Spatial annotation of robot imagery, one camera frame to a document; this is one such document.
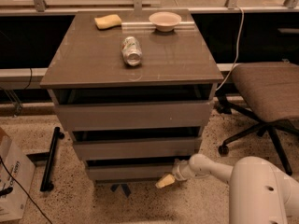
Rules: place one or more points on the white bowl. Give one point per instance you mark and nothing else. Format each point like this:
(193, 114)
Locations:
(165, 21)

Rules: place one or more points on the grey drawer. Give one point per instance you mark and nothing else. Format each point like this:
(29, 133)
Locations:
(128, 172)
(76, 118)
(139, 148)

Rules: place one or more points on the grey drawer cabinet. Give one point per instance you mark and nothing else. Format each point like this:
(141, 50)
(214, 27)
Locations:
(88, 69)

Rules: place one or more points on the black metal stand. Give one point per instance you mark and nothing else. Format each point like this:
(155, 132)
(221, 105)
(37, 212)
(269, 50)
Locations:
(48, 158)

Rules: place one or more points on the white cardboard box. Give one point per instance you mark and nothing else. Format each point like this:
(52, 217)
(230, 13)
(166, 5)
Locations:
(16, 175)

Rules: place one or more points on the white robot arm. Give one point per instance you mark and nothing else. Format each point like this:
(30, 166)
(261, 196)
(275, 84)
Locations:
(259, 192)

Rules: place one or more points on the metal window railing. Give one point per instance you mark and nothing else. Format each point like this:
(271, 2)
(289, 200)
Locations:
(137, 0)

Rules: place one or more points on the crushed soda can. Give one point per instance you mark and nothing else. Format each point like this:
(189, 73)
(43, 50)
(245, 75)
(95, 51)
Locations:
(131, 51)

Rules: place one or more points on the grey office chair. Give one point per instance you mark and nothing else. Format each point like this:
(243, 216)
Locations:
(271, 91)

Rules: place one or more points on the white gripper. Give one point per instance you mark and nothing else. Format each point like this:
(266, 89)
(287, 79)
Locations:
(178, 173)

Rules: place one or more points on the yellow sponge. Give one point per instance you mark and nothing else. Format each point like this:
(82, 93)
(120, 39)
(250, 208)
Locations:
(107, 21)

